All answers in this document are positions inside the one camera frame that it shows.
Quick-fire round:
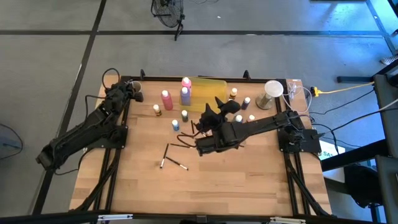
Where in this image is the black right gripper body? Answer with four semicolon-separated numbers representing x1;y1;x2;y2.
195;113;234;136

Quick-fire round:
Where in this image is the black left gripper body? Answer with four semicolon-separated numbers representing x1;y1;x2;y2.
106;82;136;107

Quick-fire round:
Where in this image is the tall lavender paint bottle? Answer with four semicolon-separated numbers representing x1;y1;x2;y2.
180;86;192;106

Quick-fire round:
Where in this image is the tall red paint bottle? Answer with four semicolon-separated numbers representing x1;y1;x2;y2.
160;90;174;111

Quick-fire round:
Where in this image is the yellow translucent plastic bin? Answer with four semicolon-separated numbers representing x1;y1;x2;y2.
179;77;228;113

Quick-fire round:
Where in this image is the white dome-top metal stand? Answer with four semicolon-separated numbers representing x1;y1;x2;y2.
255;80;284;110

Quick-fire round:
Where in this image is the black floor fan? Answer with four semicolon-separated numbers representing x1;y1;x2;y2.
150;0;186;42

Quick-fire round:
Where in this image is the white printed sign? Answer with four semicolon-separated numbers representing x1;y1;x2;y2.
317;139;346;161

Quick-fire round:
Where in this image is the black chair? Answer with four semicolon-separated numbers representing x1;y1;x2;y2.
343;163;384;209

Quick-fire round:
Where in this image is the person's shoe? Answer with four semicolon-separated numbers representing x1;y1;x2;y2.
381;54;398;66

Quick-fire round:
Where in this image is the black aluminium table frame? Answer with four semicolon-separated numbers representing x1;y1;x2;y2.
74;74;331;218

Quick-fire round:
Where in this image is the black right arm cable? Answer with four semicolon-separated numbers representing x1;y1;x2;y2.
176;133;200;149

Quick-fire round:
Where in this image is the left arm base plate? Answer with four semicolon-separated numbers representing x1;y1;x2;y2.
83;124;129;149

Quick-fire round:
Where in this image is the white cable bundle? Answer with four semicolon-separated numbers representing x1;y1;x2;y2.
283;80;312;114

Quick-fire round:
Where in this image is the yellow power cord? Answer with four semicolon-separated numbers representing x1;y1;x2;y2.
310;81;376;96

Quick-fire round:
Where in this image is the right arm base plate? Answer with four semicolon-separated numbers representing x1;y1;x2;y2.
277;126;322;154

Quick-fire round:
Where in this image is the silver metal bracket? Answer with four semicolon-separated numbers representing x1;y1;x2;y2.
269;217;307;224
98;213;134;222

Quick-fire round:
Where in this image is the black desk frame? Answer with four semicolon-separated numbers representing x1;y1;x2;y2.
320;67;398;224

